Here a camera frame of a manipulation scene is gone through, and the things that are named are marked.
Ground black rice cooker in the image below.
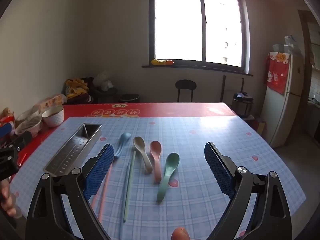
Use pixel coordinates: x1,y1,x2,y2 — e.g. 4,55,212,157
231,92,253,118

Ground white ceramic bowl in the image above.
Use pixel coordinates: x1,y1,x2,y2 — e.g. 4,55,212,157
42,105,64,128

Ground yellow clothes pile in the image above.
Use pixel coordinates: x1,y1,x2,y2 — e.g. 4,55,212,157
63,78,92,105

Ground yellow item on sill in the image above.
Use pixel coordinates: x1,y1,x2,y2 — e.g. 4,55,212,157
151,59,174,66

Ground black round stool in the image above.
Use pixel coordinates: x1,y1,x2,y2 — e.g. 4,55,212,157
175,79,197,102

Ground white plastic bag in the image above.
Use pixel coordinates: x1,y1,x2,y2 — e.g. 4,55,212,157
93,70,113,92

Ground white refrigerator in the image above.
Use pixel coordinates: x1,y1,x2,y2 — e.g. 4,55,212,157
261,54,304,148

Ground green spoon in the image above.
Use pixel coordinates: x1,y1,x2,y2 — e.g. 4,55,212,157
157,153,180,202

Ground beige spoon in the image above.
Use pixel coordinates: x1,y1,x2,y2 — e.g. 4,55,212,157
133,137,153,173

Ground blue spoon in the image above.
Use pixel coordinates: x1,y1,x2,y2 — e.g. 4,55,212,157
113,132,132,163

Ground person's right hand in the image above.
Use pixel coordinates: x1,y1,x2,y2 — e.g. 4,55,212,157
171,227,190,240

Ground red cloth on refrigerator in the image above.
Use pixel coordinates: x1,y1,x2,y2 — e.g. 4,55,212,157
265,51,290,94

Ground red table cover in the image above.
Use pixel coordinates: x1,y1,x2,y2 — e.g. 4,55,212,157
10,102,238,184

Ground pink spoon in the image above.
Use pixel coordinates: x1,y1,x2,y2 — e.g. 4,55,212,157
150,141,162,184

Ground person's left hand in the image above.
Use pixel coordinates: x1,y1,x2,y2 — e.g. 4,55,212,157
1,179,17,217

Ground black waste bin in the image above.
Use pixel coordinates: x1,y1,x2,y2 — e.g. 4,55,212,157
119,94,140,103

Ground plastic covered pink bowl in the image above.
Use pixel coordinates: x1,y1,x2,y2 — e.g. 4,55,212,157
15,108,42,138

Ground steel utensil tray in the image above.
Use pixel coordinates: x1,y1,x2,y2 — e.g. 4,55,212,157
43,124,102,177

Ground blue plaid table mat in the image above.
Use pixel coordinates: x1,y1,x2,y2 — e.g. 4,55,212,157
10,116,306,239

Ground pink chopstick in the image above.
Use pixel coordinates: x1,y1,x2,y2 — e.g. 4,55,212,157
91,195,97,208
98,165,112,222

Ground window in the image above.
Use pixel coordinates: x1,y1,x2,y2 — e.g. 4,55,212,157
146,0,249,75

